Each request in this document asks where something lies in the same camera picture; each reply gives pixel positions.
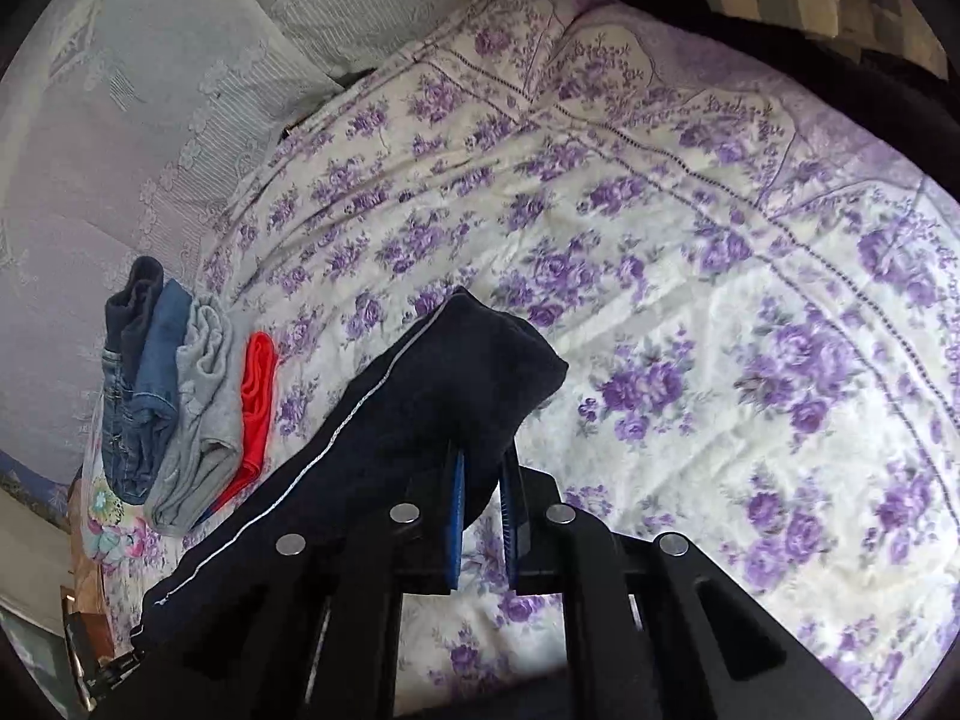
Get dark navy pants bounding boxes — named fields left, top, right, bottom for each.
left=132, top=288, right=568, bottom=650

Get folded red garment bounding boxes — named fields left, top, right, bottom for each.
left=202, top=332, right=278, bottom=522

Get folded grey garment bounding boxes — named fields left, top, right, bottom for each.
left=145, top=294, right=249, bottom=538

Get purple floral bedspread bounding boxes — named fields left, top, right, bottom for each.
left=197, top=0, right=958, bottom=718

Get folded blue jeans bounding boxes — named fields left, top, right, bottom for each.
left=101, top=280, right=192, bottom=505

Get colourful floral pink cloth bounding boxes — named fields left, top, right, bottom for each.
left=80, top=452, right=164, bottom=572

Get folded dark navy garment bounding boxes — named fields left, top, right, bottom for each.
left=104, top=255, right=164, bottom=385

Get white lace pillow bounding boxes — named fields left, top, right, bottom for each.
left=2, top=0, right=467, bottom=481

